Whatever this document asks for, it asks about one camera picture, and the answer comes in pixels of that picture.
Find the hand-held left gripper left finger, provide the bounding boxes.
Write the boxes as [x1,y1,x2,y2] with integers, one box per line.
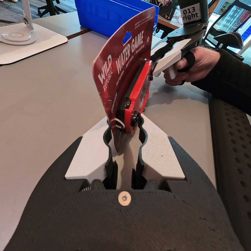
[65,118,118,189]

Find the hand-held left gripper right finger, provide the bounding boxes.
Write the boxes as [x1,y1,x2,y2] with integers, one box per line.
[131,113,186,189]

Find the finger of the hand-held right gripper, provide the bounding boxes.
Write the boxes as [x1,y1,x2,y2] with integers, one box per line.
[152,38,192,77]
[151,42,173,61]

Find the red handheld toy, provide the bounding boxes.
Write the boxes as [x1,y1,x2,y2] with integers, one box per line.
[92,7,156,153]

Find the person's right forearm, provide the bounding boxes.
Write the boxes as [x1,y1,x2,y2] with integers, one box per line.
[191,48,251,116]

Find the person's right hand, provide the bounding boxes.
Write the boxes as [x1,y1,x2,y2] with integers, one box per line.
[163,46,222,86]

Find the wooden table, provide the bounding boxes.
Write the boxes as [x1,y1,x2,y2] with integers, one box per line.
[157,15,184,30]

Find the toy car box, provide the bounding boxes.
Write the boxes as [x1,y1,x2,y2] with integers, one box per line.
[156,0,179,21]

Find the black office chair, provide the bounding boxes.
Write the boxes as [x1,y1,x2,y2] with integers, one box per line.
[37,0,61,18]
[214,32,245,59]

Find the blue plastic bin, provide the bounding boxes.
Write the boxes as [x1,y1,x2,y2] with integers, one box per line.
[75,0,159,38]

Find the black perforated foam pad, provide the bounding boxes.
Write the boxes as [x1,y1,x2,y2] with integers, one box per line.
[209,98,251,250]

